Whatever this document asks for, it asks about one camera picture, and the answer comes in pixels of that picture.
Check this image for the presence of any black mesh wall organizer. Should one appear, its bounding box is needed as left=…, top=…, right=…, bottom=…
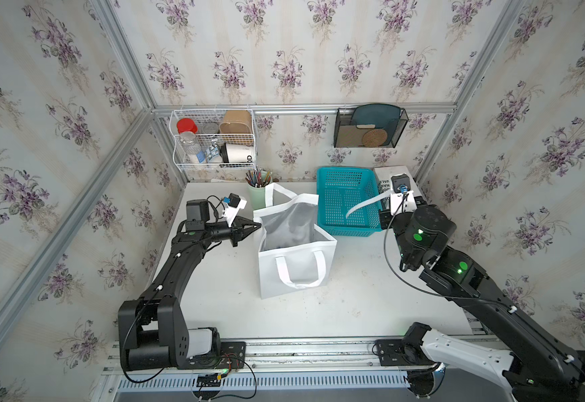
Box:
left=334, top=107, right=409, bottom=148

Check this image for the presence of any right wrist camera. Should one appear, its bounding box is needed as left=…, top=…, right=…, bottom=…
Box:
left=390, top=174, right=416, bottom=214

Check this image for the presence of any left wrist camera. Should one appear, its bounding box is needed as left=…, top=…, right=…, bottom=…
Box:
left=222, top=194, right=247, bottom=227

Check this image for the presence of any teal plate in organizer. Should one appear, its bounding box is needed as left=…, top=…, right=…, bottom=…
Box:
left=352, top=103, right=402, bottom=129

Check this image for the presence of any white cylindrical cup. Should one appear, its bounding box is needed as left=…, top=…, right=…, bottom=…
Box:
left=220, top=142, right=255, bottom=164

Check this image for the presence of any red lid jar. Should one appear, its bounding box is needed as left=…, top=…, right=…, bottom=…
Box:
left=176, top=118, right=198, bottom=134

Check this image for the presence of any white wire wall basket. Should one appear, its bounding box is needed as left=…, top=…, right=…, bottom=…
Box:
left=169, top=107, right=257, bottom=173

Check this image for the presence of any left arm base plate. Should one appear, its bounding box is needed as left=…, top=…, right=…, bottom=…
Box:
left=183, top=341, right=246, bottom=370

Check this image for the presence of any green pen cup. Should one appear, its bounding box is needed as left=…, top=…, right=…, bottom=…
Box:
left=245, top=169, right=272, bottom=210

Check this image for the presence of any white book with text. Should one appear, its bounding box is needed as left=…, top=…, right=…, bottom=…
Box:
left=374, top=166, right=416, bottom=194

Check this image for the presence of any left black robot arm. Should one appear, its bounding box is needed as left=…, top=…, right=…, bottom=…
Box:
left=118, top=194, right=260, bottom=372

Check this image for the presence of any round cork coaster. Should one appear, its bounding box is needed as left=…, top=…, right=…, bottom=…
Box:
left=362, top=128, right=388, bottom=147

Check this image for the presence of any white insulated delivery bag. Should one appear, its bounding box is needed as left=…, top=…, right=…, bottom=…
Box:
left=253, top=183, right=391, bottom=301

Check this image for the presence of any teal plastic basket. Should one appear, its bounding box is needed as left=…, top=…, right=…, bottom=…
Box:
left=317, top=167, right=381, bottom=237

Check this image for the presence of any clear plastic bottle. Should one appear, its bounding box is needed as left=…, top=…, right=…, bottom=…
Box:
left=179, top=132, right=206, bottom=164

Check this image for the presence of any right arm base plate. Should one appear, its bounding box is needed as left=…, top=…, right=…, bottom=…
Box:
left=372, top=338, right=423, bottom=367

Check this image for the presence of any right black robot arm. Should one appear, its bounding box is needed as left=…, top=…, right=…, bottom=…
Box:
left=374, top=192, right=585, bottom=401

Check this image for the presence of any small circuit board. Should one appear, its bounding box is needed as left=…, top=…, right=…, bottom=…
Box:
left=196, top=374, right=223, bottom=389

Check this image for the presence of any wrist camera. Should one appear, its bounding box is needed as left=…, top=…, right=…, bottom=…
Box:
left=222, top=194, right=247, bottom=227
left=390, top=174, right=416, bottom=214

